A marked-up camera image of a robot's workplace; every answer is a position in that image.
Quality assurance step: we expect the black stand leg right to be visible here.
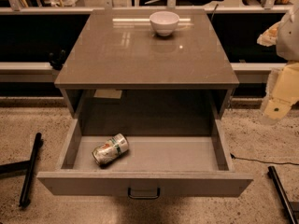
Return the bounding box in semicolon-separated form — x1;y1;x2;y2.
268;166;299;224

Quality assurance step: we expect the black stand leg left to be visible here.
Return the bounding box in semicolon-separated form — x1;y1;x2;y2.
0;133;43;209

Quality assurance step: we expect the black stand leg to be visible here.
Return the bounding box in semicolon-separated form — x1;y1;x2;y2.
0;133;43;209
268;166;299;224

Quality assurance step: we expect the black drawer handle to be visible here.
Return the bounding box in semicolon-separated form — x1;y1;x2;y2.
127;188;161;200

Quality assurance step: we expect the paper label inside cabinet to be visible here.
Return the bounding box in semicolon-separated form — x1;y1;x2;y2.
93;90;122;99

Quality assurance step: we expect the open grey top drawer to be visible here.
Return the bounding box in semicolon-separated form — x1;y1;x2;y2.
37;120;253;197

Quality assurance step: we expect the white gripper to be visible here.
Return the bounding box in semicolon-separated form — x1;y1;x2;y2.
257;4;299;125

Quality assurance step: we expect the black cable on floor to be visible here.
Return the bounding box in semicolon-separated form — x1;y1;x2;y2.
230;153;299;166

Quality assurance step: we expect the grey cabinet with counter top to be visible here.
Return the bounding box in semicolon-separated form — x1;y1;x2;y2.
54;8;240;137

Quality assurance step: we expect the black clamp on rail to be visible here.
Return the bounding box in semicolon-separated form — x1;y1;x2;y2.
49;49;66;71

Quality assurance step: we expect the white ceramic bowl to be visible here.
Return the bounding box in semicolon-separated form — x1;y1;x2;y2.
149;11;179;36

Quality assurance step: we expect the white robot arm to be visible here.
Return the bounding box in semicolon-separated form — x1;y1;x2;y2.
257;4;299;125

